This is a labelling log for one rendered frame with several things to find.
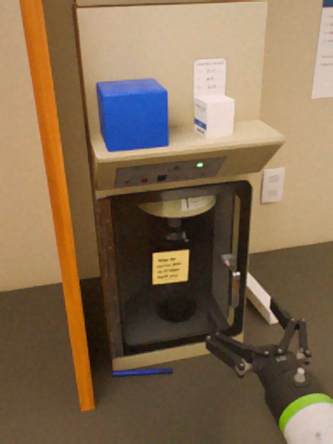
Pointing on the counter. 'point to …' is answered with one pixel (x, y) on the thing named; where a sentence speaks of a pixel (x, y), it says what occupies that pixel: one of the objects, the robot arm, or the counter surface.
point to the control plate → (167, 172)
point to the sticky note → (170, 266)
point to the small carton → (213, 115)
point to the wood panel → (57, 189)
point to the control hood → (192, 151)
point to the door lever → (232, 282)
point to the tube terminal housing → (124, 17)
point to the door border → (111, 277)
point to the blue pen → (142, 372)
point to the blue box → (133, 114)
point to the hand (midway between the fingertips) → (242, 311)
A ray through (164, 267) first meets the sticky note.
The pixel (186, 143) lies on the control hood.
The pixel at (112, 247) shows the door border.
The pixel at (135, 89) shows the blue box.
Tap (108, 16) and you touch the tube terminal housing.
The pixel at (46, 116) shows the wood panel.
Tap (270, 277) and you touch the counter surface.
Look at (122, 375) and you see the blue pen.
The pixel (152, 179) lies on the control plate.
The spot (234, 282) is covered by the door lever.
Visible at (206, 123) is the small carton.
